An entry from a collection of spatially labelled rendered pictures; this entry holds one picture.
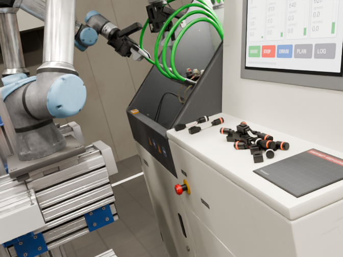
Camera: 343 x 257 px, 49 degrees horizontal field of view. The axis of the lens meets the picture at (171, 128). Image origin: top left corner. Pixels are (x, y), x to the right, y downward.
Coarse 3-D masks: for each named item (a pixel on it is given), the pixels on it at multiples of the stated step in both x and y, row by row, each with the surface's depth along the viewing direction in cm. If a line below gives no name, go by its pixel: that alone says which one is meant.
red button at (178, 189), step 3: (183, 180) 126; (183, 183) 128; (186, 183) 124; (177, 186) 124; (180, 186) 124; (183, 186) 125; (186, 186) 125; (177, 189) 123; (180, 189) 123; (183, 189) 124; (186, 189) 125; (189, 189) 123; (177, 192) 124; (180, 192) 123; (189, 192) 124
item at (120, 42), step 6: (114, 30) 173; (114, 36) 175; (126, 36) 173; (108, 42) 175; (114, 42) 174; (120, 42) 172; (126, 42) 171; (132, 42) 171; (120, 48) 173; (126, 48) 172; (120, 54) 172; (126, 54) 173
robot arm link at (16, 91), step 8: (24, 80) 109; (32, 80) 110; (8, 88) 108; (16, 88) 108; (24, 88) 108; (8, 96) 109; (16, 96) 108; (24, 96) 106; (8, 104) 110; (16, 104) 108; (24, 104) 106; (8, 112) 112; (16, 112) 110; (24, 112) 108; (16, 120) 111; (24, 120) 110; (32, 120) 111; (40, 120) 112
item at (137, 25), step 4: (132, 24) 170; (136, 24) 169; (140, 24) 171; (128, 28) 170; (132, 28) 170; (136, 28) 169; (140, 28) 171; (120, 32) 172; (124, 32) 172; (128, 32) 171; (132, 32) 173; (120, 36) 173
